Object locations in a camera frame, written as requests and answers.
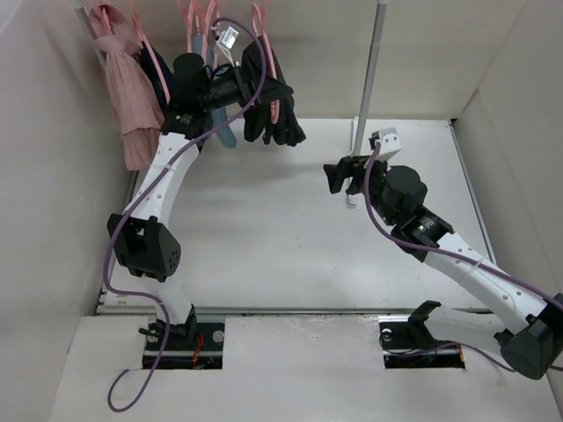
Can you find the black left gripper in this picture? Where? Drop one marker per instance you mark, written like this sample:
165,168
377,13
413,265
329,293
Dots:
237,79

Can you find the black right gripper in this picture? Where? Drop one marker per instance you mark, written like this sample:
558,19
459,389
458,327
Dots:
346,168

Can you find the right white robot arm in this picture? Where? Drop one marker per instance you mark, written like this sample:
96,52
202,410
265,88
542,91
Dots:
523,325

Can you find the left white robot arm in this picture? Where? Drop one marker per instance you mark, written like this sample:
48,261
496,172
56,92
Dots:
141,239

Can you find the pink hanger with navy garment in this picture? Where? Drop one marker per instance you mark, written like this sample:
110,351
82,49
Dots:
153,57

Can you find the pink hanger with denim garment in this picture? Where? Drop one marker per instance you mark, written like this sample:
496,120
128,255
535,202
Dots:
193,17

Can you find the light blue denim garment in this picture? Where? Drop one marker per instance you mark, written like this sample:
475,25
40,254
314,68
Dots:
224,134

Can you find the navy blue garment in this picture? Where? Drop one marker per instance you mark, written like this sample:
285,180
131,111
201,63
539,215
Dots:
147,67

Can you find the pink pleated garment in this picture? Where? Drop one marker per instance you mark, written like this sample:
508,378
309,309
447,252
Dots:
137,112

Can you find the grey metal rack pole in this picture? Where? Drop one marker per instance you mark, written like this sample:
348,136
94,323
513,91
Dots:
374,48

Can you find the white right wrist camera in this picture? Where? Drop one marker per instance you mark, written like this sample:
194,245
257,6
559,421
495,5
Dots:
388,142

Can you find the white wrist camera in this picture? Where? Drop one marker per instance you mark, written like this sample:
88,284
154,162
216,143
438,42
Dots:
227,38
388,142

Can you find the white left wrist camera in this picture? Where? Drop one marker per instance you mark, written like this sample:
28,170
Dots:
227,38

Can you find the metal rail at table front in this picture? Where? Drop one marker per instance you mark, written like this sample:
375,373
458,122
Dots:
241,311

